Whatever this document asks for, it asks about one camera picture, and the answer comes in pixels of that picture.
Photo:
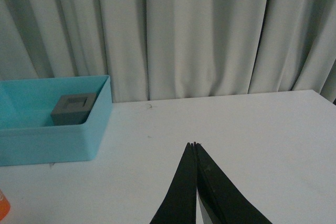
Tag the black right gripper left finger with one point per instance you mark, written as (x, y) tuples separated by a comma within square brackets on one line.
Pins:
[(179, 204)]

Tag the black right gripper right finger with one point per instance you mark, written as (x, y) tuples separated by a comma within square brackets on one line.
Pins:
[(220, 200)]

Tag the gray block with square hole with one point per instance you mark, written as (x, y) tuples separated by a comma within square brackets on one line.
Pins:
[(73, 109)]

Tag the orange cylinder part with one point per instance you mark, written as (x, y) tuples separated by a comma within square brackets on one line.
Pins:
[(4, 206)]

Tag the light blue plastic box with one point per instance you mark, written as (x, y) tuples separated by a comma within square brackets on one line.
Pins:
[(28, 135)]

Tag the white pleated curtain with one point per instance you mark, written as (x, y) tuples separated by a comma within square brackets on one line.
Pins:
[(167, 49)]

